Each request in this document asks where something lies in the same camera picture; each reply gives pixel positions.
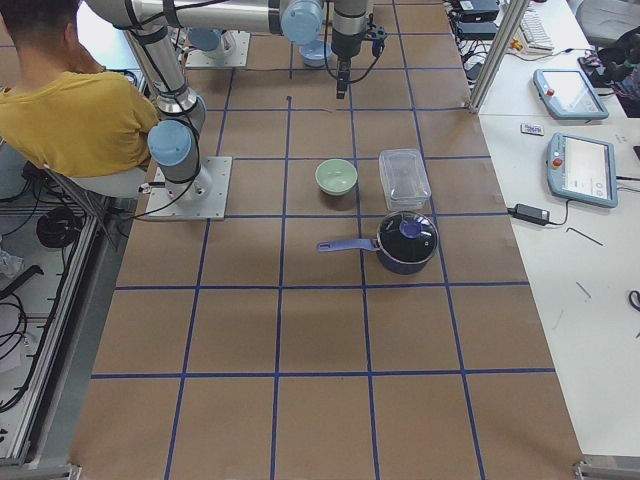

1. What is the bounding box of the lower teach pendant tablet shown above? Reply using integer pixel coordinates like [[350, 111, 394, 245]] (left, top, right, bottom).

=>
[[546, 133, 618, 208]]

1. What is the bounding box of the person in yellow shirt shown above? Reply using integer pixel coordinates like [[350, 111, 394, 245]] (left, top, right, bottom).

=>
[[1, 1, 159, 178]]

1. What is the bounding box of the blue bowl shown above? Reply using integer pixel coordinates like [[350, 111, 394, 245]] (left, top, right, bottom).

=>
[[298, 39, 333, 69]]

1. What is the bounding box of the green bowl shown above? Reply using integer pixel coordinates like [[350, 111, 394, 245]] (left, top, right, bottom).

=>
[[315, 158, 358, 196]]

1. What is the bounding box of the white keyboard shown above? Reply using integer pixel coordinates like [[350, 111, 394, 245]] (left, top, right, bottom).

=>
[[517, 10, 555, 54]]

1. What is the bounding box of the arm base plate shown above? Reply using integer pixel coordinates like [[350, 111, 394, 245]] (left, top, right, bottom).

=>
[[145, 156, 233, 221], [184, 28, 250, 69]]

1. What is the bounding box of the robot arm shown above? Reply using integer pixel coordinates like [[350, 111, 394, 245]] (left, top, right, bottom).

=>
[[188, 28, 236, 59], [88, 1, 327, 202]]

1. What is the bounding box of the upper teach pendant tablet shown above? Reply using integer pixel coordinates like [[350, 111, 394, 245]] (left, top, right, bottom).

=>
[[533, 69, 609, 120]]

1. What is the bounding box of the small printed card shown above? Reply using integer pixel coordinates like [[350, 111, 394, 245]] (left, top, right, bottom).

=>
[[520, 123, 545, 136]]

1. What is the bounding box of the black power adapter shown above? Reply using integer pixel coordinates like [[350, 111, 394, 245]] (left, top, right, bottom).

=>
[[507, 203, 550, 226]]

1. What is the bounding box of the blue saucepan with lid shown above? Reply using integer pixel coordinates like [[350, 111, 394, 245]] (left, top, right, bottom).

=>
[[316, 211, 439, 275]]

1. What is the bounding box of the teach pendant tablet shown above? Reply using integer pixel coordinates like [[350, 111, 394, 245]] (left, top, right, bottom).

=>
[[533, 69, 609, 120], [546, 133, 618, 208]]

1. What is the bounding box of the aluminium frame post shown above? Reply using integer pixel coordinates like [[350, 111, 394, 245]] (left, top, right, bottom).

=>
[[467, 0, 529, 114]]

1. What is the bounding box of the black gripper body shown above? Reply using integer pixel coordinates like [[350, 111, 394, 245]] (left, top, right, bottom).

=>
[[331, 13, 387, 61]]

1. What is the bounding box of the black allen key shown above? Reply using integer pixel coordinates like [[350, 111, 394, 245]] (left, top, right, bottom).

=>
[[565, 227, 604, 247]]

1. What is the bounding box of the clear plastic food container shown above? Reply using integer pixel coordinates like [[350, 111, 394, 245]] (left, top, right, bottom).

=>
[[379, 149, 431, 211]]

